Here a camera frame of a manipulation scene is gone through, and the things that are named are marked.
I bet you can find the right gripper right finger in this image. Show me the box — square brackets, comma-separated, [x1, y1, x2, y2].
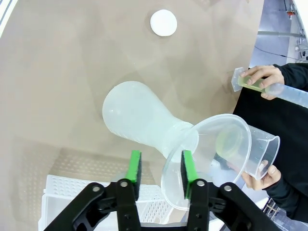
[181, 150, 281, 231]

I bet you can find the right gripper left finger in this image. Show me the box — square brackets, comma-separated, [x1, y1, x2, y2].
[44, 150, 142, 231]

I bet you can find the clear plastic funnel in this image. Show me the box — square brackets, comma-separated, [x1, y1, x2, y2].
[160, 114, 253, 211]

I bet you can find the clear plastic measuring beaker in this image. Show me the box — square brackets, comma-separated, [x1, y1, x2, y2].
[214, 124, 281, 181]

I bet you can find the translucent plastic erlenmeyer flask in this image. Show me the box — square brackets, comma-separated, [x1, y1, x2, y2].
[102, 81, 200, 161]

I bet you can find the clear plastic graduated cylinder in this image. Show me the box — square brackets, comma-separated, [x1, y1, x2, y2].
[231, 67, 308, 109]

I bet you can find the white round flask cap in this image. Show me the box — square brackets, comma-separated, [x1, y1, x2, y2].
[150, 9, 178, 37]

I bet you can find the person's right forearm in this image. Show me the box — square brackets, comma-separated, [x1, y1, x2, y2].
[274, 63, 308, 92]

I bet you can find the person's left forearm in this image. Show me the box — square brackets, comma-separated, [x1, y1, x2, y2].
[264, 168, 308, 221]

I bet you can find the person's left hand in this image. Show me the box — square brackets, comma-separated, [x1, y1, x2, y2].
[241, 160, 282, 191]

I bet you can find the person's right hand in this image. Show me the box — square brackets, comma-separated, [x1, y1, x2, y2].
[240, 64, 285, 101]

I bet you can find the white perforated plastic basket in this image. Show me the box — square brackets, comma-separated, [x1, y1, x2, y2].
[38, 174, 191, 231]

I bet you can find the person in black shirt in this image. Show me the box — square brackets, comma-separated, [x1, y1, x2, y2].
[232, 85, 308, 188]

